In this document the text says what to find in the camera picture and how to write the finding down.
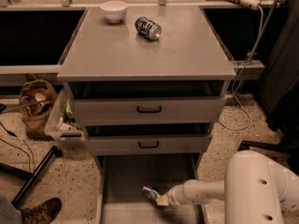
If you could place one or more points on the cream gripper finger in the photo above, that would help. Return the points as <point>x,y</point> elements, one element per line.
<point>162,201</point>

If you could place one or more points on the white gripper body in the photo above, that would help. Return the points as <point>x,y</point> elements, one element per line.
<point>175,195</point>

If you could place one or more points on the silver redbull can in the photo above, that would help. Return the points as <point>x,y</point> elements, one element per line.
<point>151,193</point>

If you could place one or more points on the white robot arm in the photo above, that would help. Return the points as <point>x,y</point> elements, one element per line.
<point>255,190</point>

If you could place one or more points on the grey open bottom drawer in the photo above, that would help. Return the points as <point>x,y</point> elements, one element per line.
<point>122,200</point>

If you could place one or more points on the grey middle drawer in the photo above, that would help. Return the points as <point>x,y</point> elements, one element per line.
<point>147,144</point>

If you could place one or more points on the grey top drawer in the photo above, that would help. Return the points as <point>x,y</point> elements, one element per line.
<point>147,111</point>

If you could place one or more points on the grey drawer cabinet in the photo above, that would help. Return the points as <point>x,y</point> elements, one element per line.
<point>116,62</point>

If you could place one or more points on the blue pepsi can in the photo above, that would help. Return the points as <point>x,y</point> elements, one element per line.
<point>149,29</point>

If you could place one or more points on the brown suede shoe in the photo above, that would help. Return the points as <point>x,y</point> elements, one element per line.
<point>44,213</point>

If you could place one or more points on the clear plastic storage bin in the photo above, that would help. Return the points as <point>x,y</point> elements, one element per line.
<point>60,128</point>

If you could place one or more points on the black tripod leg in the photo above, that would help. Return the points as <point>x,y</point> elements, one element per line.
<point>29,178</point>

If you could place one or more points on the tan canvas bag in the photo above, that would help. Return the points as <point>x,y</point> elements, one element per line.
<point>37,100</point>

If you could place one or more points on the white ceramic bowl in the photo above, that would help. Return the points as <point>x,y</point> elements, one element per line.
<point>114,11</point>

